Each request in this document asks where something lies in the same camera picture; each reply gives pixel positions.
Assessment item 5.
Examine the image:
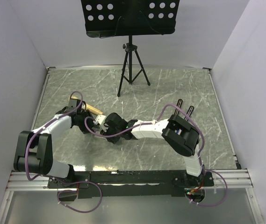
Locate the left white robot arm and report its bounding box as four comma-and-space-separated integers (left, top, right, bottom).
14, 98, 94, 188

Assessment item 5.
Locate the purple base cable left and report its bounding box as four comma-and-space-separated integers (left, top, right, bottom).
57, 182, 103, 214

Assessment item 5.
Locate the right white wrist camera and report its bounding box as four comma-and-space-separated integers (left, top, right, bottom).
93, 115, 107, 132

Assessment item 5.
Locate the black stapler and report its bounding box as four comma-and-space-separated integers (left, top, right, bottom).
174, 99, 183, 115

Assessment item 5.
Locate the beige toy microphone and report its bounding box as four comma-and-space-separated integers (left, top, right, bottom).
68, 96, 103, 115

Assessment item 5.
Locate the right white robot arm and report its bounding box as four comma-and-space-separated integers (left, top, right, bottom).
99, 113, 204, 186

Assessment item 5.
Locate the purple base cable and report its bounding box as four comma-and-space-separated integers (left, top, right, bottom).
185, 170, 229, 207
57, 182, 103, 214

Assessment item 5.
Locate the aluminium extrusion rail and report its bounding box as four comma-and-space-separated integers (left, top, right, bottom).
213, 169, 254, 189

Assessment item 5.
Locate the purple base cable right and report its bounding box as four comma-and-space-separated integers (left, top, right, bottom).
185, 170, 229, 207

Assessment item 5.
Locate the black music stand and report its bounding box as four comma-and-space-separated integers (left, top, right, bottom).
81, 0, 180, 96

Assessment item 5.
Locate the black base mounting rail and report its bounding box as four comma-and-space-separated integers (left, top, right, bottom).
48, 170, 214, 199

